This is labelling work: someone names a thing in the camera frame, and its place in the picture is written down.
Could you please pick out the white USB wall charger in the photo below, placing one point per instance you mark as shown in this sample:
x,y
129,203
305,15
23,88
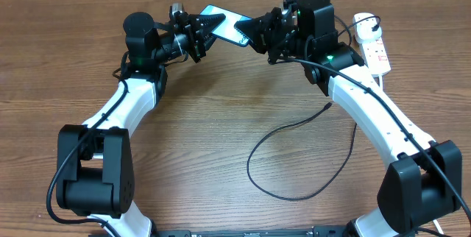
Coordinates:
x,y
367,27

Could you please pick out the Samsung Galaxy smartphone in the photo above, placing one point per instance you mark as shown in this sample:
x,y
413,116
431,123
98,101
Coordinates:
x,y
226,30

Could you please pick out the white power strip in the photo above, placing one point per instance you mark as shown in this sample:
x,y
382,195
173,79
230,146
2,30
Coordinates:
x,y
375,56

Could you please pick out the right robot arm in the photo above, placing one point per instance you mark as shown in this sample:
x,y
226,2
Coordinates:
x,y
423,177

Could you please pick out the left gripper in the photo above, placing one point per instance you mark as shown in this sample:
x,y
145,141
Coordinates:
x,y
196,32

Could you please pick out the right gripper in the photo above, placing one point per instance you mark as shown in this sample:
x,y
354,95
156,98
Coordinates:
x,y
263,31

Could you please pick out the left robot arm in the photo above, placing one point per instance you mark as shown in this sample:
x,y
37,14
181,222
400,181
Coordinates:
x,y
94,181

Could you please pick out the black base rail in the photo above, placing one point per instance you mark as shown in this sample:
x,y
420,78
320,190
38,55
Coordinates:
x,y
316,231

